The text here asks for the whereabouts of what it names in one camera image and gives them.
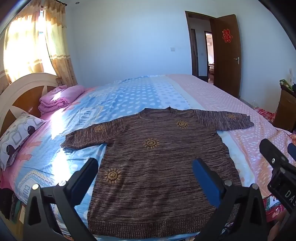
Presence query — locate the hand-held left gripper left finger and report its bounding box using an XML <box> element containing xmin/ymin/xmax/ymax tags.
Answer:
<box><xmin>24</xmin><ymin>158</ymin><xmax>99</xmax><ymax>241</ymax></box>

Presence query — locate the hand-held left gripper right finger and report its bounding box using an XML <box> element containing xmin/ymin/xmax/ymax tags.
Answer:
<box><xmin>192</xmin><ymin>159</ymin><xmax>269</xmax><ymax>241</ymax></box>

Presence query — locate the brown knitted sweater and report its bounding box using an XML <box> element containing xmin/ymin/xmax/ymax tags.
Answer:
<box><xmin>60</xmin><ymin>106</ymin><xmax>255</xmax><ymax>239</ymax></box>

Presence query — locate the dark clothes pile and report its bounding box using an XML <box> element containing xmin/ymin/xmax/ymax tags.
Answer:
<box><xmin>0</xmin><ymin>188</ymin><xmax>23</xmax><ymax>220</ymax></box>

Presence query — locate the red floral cloth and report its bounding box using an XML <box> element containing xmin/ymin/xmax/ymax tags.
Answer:
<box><xmin>263</xmin><ymin>197</ymin><xmax>289</xmax><ymax>223</ymax></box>

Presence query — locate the wooden cabinet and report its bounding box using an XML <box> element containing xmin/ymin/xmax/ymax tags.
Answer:
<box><xmin>274</xmin><ymin>88</ymin><xmax>296</xmax><ymax>133</ymax></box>

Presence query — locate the green cloth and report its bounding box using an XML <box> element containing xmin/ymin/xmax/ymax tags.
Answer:
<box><xmin>279</xmin><ymin>79</ymin><xmax>296</xmax><ymax>93</ymax></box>

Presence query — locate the patterned pillow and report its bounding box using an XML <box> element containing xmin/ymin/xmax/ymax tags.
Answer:
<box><xmin>0</xmin><ymin>111</ymin><xmax>47</xmax><ymax>171</ymax></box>

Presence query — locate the folded pink blanket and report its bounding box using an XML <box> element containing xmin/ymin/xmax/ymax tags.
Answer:
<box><xmin>38</xmin><ymin>85</ymin><xmax>86</xmax><ymax>114</ymax></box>

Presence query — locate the brown wooden door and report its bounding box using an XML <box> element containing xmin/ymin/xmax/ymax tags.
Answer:
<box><xmin>210</xmin><ymin>14</ymin><xmax>242</xmax><ymax>98</ymax></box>

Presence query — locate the white and wooden headboard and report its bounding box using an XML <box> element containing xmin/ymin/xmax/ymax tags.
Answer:
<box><xmin>0</xmin><ymin>72</ymin><xmax>61</xmax><ymax>139</ymax></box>

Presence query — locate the bed with patterned sheet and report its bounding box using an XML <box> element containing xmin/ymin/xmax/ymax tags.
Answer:
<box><xmin>0</xmin><ymin>74</ymin><xmax>296</xmax><ymax>241</ymax></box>

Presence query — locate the red paper door decoration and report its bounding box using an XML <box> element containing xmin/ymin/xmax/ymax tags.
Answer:
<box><xmin>221</xmin><ymin>28</ymin><xmax>233</xmax><ymax>43</ymax></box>

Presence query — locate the yellow patterned curtain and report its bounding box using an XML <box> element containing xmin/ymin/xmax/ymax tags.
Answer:
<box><xmin>44</xmin><ymin>0</ymin><xmax>78</xmax><ymax>87</ymax></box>
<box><xmin>3</xmin><ymin>5</ymin><xmax>47</xmax><ymax>81</ymax></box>

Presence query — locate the dark wooden door frame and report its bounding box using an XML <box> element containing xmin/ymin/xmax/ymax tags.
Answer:
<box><xmin>185</xmin><ymin>10</ymin><xmax>216</xmax><ymax>80</ymax></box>

